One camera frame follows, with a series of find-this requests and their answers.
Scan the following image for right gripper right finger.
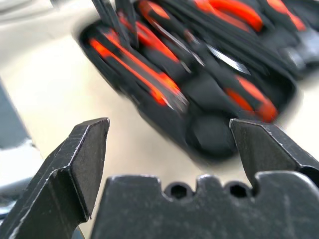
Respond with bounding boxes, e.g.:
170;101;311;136
228;118;319;186

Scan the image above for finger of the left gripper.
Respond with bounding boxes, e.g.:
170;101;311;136
115;0;140;48
91;0;131;47

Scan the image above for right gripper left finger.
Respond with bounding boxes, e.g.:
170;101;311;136
0;117;111;239

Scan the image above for orange black screwdriver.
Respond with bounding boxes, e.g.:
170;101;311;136
138;0;252;76
184;29;279;123

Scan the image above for orange black utility knife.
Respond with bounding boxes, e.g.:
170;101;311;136
88;29;190;112

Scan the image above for black tool case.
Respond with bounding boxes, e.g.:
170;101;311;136
78;0;319;160

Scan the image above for orange handled pliers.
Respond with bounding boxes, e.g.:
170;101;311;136
193;0;265;32

